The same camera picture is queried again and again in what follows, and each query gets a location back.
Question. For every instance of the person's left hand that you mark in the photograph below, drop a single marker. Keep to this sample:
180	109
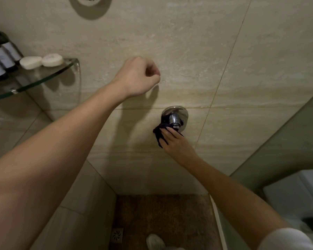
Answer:
135	78

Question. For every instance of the person's right hand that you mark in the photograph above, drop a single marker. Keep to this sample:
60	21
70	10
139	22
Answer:
176	148

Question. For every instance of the person's left fingers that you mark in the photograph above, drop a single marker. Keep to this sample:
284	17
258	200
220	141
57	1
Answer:
151	71

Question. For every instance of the person's right thumb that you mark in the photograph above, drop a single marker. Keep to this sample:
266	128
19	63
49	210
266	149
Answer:
163	135

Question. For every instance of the dark cleaning cloth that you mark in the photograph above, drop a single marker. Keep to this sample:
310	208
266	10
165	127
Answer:
159	131

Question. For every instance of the person's right forearm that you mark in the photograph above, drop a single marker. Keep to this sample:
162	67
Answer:
229	203

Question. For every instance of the person's left forearm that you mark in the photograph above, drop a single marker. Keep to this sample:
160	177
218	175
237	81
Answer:
54	158

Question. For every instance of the round white soap bar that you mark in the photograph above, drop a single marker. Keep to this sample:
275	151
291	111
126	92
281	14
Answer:
52	60

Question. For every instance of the white shower threshold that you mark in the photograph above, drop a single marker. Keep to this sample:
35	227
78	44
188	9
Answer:
218	226

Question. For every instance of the person's white shoe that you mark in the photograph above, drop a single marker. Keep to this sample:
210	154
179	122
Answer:
155	242

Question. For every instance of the square metal floor drain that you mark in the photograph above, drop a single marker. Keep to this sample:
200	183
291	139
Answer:
117	235

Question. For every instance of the glass corner shelf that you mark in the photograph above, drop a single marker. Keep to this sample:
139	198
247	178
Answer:
36	78

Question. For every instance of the oval white soap bar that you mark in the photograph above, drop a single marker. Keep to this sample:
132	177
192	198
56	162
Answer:
30	62

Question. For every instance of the white toilet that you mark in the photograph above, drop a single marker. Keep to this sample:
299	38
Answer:
294	197

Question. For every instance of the person's white sleeve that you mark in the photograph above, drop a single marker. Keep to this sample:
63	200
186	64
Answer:
287	240

